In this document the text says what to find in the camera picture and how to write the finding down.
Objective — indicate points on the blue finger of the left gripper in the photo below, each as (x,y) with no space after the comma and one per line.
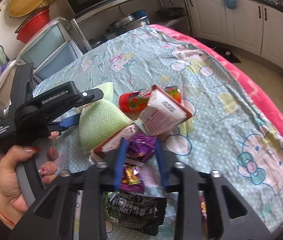
(63,125)
(89,96)

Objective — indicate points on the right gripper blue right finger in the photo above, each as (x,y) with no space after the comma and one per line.
(229,216)

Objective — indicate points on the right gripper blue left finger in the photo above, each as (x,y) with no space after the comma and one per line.
(52,214)

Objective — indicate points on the pink yellow snack bag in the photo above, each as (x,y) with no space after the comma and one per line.
(203,207)

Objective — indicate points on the red cylindrical candy tube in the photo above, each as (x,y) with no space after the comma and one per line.
(138,100)

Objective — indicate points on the black green snack packet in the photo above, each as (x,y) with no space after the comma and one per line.
(140,213)

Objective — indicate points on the purple candy wrapper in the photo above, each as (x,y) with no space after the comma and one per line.
(140,147)

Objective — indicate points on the red white paper box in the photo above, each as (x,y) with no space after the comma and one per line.
(162,114)

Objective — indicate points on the red orange snack wrapper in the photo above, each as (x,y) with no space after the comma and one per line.
(132,180)

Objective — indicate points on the teal plastic drawer unit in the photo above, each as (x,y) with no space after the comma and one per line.
(56,45)

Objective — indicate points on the hello kitty tablecloth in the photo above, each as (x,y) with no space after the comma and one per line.
(164,85)

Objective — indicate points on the metal shelf rack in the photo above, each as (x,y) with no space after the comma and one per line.
(93,23)

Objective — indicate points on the red plastic basin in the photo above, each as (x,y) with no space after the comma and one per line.
(34,23)

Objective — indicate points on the steel pots on shelf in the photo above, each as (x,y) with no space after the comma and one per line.
(123,25)

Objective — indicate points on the black frying pan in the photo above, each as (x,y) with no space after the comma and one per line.
(170,13)

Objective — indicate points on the black floor mat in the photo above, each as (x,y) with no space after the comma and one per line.
(221,50)

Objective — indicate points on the blue hanging basket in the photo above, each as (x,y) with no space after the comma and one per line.
(230,4)

